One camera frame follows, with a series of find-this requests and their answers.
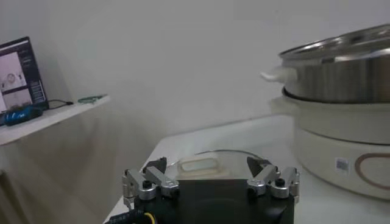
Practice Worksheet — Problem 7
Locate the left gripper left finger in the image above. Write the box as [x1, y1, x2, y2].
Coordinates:
[121, 156, 180, 211]

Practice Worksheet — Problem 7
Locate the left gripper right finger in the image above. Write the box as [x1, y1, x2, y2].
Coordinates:
[246, 156, 301, 203]

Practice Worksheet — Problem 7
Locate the glass lid with white handle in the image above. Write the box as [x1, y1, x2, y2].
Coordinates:
[164, 149, 269, 180]

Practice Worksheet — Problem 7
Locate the steel perforated steamer basket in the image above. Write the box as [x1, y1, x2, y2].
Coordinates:
[260, 24, 390, 104]

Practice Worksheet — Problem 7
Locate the green flat tool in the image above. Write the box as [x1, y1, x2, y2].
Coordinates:
[77, 94, 107, 104]

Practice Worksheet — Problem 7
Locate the white side table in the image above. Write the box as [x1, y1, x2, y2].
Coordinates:
[0, 94, 112, 224]

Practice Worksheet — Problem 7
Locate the blue object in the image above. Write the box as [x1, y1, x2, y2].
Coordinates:
[4, 108, 43, 126]

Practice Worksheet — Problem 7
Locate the black laptop screen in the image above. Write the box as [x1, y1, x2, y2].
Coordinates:
[0, 36, 49, 124]

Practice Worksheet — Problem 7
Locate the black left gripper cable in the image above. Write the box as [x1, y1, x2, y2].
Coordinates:
[103, 208, 158, 224]

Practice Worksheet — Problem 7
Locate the black cable on side table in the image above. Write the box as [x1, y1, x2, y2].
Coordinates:
[47, 99, 74, 110]

